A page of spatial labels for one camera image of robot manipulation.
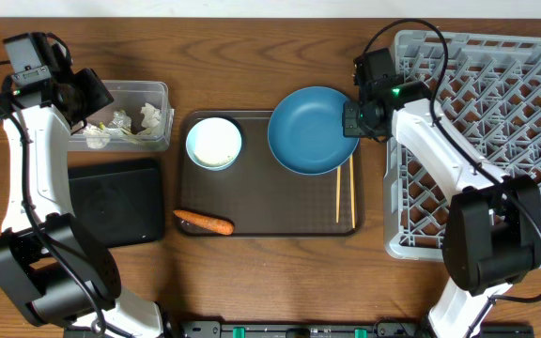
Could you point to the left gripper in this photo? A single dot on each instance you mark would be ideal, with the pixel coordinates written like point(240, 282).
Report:
point(100, 96)

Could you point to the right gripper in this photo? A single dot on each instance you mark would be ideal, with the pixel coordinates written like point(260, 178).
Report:
point(349, 125)

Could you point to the yellow snack wrapper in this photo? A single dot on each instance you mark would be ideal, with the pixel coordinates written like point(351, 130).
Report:
point(120, 127)

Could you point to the dark blue plate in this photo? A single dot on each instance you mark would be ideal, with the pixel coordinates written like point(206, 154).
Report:
point(305, 132)

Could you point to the white paper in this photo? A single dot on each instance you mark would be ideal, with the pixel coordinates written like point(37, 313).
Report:
point(95, 137)

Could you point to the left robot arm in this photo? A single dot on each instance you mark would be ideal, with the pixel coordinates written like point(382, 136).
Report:
point(52, 269)

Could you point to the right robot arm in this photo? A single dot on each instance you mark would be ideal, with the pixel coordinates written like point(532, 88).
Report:
point(492, 238)

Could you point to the clear plastic waste bin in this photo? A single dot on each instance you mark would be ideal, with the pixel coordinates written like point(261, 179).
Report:
point(138, 120)

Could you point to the grey dishwasher rack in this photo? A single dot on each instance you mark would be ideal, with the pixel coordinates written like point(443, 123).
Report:
point(492, 94)

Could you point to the right wooden chopstick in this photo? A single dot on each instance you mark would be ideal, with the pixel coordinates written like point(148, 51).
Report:
point(352, 192)

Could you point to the crumpled white tissue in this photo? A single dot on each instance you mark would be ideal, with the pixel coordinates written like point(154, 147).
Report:
point(152, 120)

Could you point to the brown serving tray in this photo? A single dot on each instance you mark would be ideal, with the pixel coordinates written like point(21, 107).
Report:
point(260, 196)

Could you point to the light blue rice bowl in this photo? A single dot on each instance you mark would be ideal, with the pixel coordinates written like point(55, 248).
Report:
point(213, 143)

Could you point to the orange carrot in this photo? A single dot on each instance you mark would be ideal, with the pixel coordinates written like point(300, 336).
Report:
point(215, 225)

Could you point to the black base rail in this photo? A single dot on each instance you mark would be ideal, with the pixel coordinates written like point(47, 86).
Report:
point(381, 329)

